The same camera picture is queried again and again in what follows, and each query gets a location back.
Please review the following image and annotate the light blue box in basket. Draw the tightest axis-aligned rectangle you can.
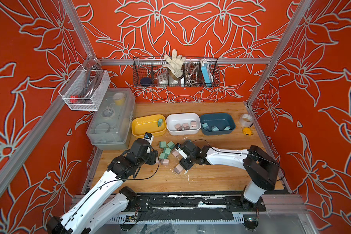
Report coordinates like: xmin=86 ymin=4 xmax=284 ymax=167
xmin=200 ymin=58 xmax=213 ymax=87

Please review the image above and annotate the yellow storage box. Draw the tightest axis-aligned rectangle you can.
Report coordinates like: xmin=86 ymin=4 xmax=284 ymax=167
xmin=132 ymin=114 xmax=167 ymax=138

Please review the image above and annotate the dark blue storage box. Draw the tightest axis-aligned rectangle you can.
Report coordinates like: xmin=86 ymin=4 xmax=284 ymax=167
xmin=200 ymin=113 xmax=236 ymax=136

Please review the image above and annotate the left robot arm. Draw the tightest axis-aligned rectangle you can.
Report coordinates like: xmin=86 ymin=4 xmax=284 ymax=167
xmin=46 ymin=133 xmax=158 ymax=234

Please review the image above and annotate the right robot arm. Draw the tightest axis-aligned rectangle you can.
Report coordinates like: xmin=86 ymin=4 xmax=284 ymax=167
xmin=174 ymin=140 xmax=281 ymax=208

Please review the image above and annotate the clear plastic lidded container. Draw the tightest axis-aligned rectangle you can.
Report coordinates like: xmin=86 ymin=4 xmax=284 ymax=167
xmin=86 ymin=88 xmax=136 ymax=150

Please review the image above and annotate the black wire basket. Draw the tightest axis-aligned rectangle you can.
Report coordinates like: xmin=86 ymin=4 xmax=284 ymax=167
xmin=133 ymin=56 xmax=222 ymax=88

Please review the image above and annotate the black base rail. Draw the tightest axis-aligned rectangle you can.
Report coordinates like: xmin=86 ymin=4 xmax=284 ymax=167
xmin=109 ymin=191 xmax=267 ymax=224

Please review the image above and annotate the red object in basket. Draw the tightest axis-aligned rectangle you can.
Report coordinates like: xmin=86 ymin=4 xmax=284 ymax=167
xmin=69 ymin=95 xmax=79 ymax=103

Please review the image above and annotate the white rubber glove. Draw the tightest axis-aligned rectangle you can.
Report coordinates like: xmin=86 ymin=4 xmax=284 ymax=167
xmin=163 ymin=49 xmax=186 ymax=79

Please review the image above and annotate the white wire basket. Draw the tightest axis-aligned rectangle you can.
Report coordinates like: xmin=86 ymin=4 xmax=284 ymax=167
xmin=58 ymin=65 xmax=110 ymax=111

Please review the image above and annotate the white power strip in basket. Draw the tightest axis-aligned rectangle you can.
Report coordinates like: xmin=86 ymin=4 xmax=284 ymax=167
xmin=157 ymin=72 xmax=169 ymax=87

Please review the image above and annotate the white storage box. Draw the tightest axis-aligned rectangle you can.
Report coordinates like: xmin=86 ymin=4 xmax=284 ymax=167
xmin=166 ymin=113 xmax=201 ymax=136

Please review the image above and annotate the pink plug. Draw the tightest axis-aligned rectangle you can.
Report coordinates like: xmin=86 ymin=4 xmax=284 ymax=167
xmin=160 ymin=159 xmax=170 ymax=166
xmin=174 ymin=164 xmax=184 ymax=174
xmin=190 ymin=121 xmax=198 ymax=129
xmin=172 ymin=149 xmax=180 ymax=158
xmin=182 ymin=123 xmax=190 ymax=130
xmin=174 ymin=123 xmax=183 ymax=131

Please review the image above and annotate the clear tape roll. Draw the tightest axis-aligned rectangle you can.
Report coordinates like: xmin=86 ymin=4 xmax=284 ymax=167
xmin=239 ymin=113 xmax=254 ymax=128

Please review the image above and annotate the yellow tape measure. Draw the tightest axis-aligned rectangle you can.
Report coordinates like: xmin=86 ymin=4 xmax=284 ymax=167
xmin=242 ymin=127 xmax=253 ymax=136

